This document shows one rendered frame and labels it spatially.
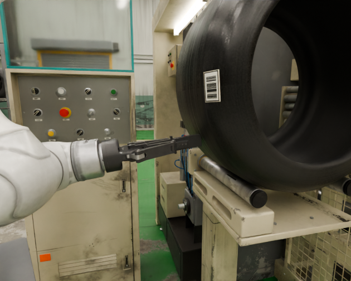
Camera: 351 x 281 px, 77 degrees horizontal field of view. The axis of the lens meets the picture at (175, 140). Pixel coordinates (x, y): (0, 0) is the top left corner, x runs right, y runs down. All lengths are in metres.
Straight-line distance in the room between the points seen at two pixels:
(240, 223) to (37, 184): 0.43
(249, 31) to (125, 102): 0.83
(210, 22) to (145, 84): 9.39
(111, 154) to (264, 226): 0.40
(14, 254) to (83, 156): 0.52
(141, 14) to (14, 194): 10.21
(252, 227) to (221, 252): 0.53
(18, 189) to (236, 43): 0.42
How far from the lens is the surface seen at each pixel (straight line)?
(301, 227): 0.70
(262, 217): 0.60
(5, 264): 0.91
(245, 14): 0.49
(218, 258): 1.11
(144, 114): 9.78
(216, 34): 0.49
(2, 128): 0.39
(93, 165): 0.50
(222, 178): 0.68
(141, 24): 10.32
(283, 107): 1.19
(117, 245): 1.37
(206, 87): 0.46
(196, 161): 0.85
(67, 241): 1.37
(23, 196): 0.34
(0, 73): 4.15
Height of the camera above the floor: 1.13
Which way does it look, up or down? 10 degrees down
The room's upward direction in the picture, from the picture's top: straight up
